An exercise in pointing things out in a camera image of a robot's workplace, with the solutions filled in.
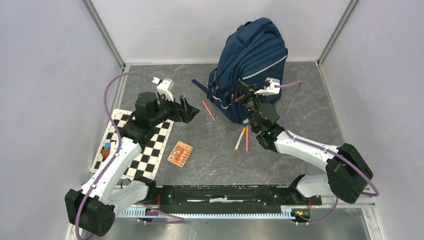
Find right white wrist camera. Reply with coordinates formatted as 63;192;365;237
255;77;280;96

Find checkerboard calibration board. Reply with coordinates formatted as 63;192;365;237
90;108;175;181

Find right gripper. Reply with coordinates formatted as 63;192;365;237
235;80;269;131

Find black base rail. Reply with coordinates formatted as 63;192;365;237
142;184;322;214

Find aluminium frame rail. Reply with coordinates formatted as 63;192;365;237
75;185;375;220

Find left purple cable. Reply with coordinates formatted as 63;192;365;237
74;72;186;240

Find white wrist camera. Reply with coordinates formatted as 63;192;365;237
255;77;280;96
152;77;175;102

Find navy blue backpack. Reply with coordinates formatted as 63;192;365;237
192;17;289;124

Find colourful blocks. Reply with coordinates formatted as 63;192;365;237
100;141;115;159

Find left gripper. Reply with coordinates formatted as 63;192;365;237
149;92;199;127

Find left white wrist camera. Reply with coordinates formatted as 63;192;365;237
152;77;175;102

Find purple cable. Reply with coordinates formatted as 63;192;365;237
74;72;186;240
278;80;381;226

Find yellow white marker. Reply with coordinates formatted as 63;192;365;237
234;127;246;151

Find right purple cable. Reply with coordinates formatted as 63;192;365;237
278;80;381;226

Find orange pencil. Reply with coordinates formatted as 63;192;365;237
245;124;250;152
201;99;216;122

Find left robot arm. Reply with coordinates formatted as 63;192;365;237
64;92;200;237

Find orange card pack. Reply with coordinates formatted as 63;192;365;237
167;141;193;168

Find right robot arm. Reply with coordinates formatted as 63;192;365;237
235;78;380;204

